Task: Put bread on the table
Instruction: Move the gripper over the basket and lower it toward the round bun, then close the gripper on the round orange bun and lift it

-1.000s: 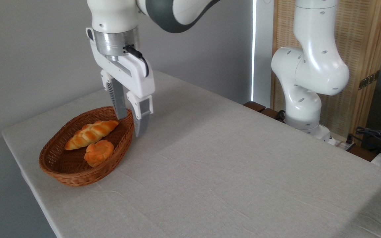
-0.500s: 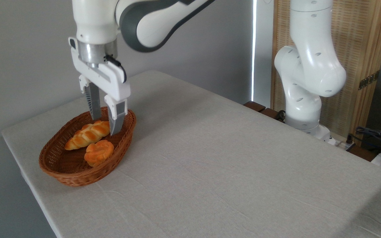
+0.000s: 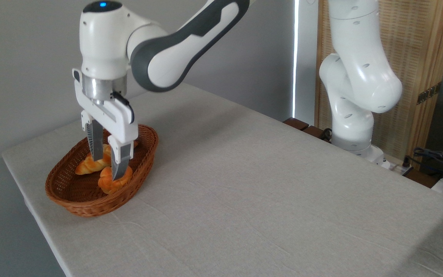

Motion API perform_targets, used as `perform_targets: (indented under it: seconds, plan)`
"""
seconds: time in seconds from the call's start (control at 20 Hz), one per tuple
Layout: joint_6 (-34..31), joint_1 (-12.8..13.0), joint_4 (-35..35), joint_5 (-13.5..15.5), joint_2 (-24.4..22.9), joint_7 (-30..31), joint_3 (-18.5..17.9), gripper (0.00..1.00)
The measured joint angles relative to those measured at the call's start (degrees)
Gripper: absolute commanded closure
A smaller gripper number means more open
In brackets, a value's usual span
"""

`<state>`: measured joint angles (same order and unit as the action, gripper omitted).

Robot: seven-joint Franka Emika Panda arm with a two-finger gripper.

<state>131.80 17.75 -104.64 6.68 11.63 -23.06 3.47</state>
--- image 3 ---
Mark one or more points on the long braided bread loaf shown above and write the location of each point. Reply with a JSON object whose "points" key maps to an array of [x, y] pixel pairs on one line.
{"points": [[89, 165]]}

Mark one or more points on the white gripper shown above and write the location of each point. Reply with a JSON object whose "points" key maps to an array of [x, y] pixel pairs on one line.
{"points": [[123, 123]]}

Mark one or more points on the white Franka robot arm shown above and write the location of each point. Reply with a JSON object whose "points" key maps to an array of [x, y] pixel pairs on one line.
{"points": [[360, 77]]}

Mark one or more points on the dark metal screen hinge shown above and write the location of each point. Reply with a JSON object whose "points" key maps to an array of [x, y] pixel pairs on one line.
{"points": [[429, 93]]}

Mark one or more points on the round orange bread bun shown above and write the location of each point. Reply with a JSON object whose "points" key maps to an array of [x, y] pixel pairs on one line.
{"points": [[108, 184]]}

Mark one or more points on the beige linen tablecloth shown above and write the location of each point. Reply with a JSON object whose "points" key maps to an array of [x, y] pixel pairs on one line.
{"points": [[263, 200]]}

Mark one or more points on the bamboo folding screen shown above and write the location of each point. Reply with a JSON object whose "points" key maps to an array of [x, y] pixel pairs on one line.
{"points": [[421, 46]]}

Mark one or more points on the brown woven wicker basket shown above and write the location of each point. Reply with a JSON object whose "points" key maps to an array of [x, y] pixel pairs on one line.
{"points": [[71, 192]]}

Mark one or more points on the dark brown wooden block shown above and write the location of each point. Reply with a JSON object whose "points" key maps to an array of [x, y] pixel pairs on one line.
{"points": [[298, 124]]}

